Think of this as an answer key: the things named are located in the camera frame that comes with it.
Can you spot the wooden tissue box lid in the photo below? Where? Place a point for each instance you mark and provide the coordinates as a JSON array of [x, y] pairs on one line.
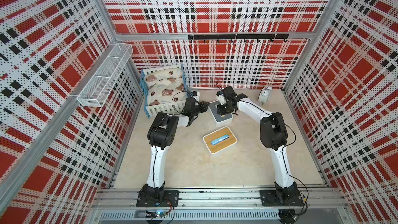
[[218, 133]]

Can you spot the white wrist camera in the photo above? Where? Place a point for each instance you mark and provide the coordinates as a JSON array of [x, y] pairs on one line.
[[221, 98], [195, 95]]

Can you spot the white wire mesh shelf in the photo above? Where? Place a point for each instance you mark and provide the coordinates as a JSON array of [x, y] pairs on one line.
[[97, 90]]

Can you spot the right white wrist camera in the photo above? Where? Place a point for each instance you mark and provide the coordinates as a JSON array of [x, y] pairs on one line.
[[221, 98]]

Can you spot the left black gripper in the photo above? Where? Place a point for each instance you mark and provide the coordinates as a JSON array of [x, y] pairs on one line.
[[203, 104]]

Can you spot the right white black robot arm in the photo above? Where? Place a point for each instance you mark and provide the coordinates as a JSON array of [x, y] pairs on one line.
[[273, 136]]

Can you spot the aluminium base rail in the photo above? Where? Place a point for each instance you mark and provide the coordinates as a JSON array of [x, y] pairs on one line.
[[220, 205]]

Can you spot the white tissue box base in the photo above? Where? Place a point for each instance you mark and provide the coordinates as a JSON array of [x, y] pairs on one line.
[[221, 121], [215, 150]]

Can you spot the white soap dispenser bottle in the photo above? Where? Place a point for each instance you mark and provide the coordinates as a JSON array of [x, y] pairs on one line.
[[265, 94]]

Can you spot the black wall hook rail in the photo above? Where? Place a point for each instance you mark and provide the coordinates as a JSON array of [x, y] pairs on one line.
[[232, 37]]

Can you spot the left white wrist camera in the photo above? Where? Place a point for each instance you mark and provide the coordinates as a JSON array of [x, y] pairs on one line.
[[195, 95]]

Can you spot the bear print pillow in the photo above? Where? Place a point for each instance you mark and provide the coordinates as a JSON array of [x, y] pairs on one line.
[[165, 86]]

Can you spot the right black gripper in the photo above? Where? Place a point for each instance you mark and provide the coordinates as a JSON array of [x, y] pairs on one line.
[[221, 111]]

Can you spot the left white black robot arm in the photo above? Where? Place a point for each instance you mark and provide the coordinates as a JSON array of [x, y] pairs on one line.
[[161, 135]]

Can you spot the blue tissue paper pack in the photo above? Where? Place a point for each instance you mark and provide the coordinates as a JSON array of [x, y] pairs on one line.
[[219, 140]]

